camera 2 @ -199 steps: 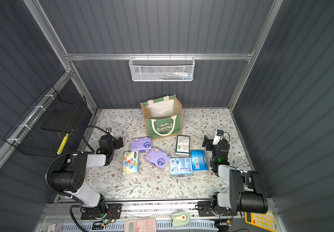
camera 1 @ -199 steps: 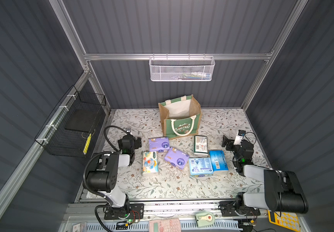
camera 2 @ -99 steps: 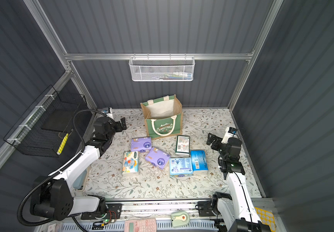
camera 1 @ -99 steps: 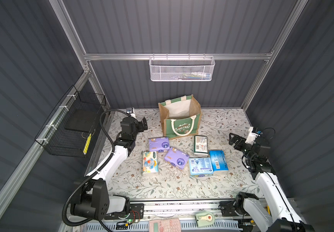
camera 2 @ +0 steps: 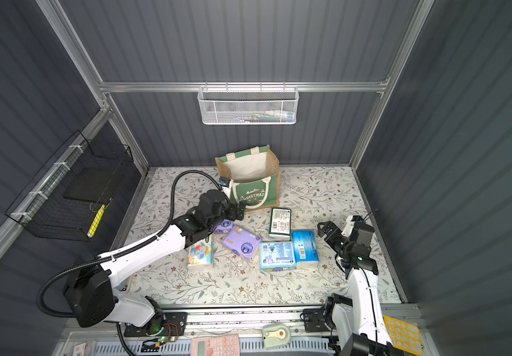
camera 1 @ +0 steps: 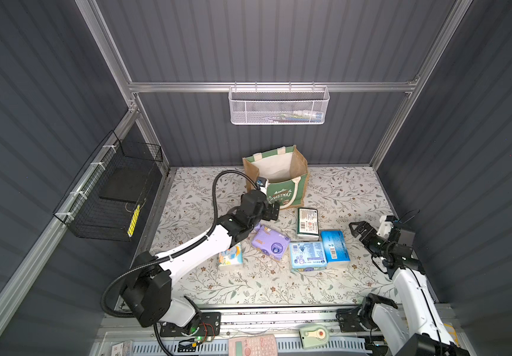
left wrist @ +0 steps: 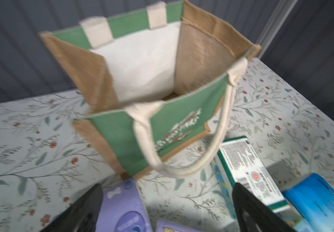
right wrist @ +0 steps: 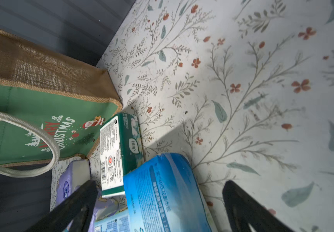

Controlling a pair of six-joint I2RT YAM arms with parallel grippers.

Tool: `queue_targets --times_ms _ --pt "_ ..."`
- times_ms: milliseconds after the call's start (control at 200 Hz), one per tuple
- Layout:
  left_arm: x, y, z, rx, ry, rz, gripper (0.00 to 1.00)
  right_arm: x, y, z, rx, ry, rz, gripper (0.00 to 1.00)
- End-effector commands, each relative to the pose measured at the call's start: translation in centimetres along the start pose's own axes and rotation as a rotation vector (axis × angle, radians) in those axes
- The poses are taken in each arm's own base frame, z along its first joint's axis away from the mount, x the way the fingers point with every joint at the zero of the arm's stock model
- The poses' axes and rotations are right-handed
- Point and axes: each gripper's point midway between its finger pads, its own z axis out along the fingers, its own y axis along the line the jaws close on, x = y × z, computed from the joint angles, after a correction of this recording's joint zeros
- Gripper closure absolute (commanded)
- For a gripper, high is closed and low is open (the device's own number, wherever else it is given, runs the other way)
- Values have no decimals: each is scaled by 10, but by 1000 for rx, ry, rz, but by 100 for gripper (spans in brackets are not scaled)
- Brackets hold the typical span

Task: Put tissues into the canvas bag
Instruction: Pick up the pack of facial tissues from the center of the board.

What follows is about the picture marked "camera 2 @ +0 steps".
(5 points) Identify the green white box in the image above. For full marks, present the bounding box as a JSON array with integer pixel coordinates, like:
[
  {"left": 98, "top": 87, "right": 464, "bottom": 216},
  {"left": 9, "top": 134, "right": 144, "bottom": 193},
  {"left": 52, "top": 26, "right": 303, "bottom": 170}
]
[{"left": 268, "top": 208, "right": 291, "bottom": 241}]

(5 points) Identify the purple toy camera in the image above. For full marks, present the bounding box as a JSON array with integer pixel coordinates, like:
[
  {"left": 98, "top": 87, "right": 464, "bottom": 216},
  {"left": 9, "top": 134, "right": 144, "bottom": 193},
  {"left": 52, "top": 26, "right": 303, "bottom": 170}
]
[
  {"left": 223, "top": 226, "right": 262, "bottom": 261},
  {"left": 214, "top": 220, "right": 234, "bottom": 234}
]

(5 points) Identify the green tape dispenser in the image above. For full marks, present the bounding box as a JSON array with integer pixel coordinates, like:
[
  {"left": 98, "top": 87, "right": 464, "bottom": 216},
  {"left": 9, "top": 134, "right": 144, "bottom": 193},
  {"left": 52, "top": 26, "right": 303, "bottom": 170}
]
[{"left": 262, "top": 323, "right": 291, "bottom": 349}]

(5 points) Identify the pink calculator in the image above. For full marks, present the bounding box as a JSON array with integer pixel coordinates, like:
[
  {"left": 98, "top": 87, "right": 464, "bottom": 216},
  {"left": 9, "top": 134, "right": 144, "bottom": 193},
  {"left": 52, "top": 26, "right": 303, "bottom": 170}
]
[{"left": 190, "top": 335, "right": 240, "bottom": 356}]

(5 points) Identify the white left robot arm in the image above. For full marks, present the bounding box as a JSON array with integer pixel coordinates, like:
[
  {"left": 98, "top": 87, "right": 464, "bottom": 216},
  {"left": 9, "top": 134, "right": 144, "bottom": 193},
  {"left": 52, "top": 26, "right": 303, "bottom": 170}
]
[{"left": 63, "top": 189, "right": 246, "bottom": 332}]

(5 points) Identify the white wire wall basket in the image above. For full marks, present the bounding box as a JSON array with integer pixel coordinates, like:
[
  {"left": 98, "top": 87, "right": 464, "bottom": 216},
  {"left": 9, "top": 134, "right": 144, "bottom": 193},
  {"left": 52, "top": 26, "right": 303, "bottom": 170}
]
[{"left": 197, "top": 87, "right": 300, "bottom": 125}]

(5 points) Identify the yellow calculator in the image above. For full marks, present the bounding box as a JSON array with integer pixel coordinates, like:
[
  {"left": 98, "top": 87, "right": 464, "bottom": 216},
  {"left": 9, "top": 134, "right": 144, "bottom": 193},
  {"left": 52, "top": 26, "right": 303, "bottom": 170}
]
[{"left": 383, "top": 315, "right": 424, "bottom": 355}]

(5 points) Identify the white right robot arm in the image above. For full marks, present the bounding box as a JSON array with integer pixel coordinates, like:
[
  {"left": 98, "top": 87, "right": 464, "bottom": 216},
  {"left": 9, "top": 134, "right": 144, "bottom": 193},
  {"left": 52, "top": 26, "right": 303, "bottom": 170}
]
[{"left": 318, "top": 216, "right": 407, "bottom": 355}]

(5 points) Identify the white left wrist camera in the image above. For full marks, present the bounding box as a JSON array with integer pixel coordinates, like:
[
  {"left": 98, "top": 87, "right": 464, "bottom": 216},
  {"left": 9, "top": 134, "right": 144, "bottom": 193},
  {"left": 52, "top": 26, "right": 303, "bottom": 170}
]
[{"left": 219, "top": 177, "right": 232, "bottom": 198}]

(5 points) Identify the floral table mat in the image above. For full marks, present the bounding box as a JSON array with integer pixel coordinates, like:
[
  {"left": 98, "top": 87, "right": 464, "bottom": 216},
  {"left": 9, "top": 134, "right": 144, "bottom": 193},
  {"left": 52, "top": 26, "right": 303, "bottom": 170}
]
[{"left": 99, "top": 166, "right": 402, "bottom": 306}]

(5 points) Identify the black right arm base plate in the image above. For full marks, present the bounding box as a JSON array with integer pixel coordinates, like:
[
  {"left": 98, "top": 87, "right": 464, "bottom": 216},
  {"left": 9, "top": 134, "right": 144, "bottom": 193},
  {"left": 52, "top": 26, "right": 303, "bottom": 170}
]
[{"left": 300, "top": 306, "right": 332, "bottom": 333}]

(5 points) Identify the purple toy camera rear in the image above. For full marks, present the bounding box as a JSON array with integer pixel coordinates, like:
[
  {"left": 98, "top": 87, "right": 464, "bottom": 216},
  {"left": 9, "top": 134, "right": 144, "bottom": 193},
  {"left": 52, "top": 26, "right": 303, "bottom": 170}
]
[{"left": 214, "top": 220, "right": 234, "bottom": 234}]

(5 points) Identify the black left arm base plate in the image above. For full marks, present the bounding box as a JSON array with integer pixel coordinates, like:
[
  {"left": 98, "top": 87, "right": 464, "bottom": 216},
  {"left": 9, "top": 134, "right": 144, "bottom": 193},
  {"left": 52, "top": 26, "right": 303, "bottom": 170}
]
[{"left": 123, "top": 312, "right": 188, "bottom": 339}]

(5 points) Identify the light blue tissue pack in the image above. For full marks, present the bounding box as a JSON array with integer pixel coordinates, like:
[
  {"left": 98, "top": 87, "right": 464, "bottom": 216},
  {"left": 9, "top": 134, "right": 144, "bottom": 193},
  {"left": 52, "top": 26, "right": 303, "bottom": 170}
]
[{"left": 260, "top": 241, "right": 296, "bottom": 271}]

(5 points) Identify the cartoon printed tissue pack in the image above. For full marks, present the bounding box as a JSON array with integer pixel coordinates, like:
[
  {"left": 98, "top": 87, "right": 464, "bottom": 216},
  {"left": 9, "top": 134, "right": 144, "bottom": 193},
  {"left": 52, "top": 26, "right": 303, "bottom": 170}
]
[{"left": 187, "top": 235, "right": 214, "bottom": 270}]

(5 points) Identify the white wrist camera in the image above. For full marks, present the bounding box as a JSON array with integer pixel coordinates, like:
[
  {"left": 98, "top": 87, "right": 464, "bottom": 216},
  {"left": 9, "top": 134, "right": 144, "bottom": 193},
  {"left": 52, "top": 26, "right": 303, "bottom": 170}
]
[
  {"left": 219, "top": 177, "right": 232, "bottom": 198},
  {"left": 342, "top": 215, "right": 364, "bottom": 237}
]

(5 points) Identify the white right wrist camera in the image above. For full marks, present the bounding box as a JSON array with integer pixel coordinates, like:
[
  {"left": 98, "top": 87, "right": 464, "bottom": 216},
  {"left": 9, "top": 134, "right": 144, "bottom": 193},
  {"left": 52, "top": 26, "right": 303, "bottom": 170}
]
[{"left": 342, "top": 215, "right": 364, "bottom": 237}]

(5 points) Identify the black wire wall basket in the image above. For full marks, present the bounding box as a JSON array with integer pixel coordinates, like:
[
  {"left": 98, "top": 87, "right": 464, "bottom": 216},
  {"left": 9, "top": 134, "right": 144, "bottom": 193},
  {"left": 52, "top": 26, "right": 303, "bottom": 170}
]
[{"left": 5, "top": 131, "right": 134, "bottom": 242}]

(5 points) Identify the purple toy camera front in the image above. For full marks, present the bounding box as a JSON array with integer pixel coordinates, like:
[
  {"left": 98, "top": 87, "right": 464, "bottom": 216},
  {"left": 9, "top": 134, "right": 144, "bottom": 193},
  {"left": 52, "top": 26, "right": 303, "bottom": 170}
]
[{"left": 223, "top": 226, "right": 262, "bottom": 261}]

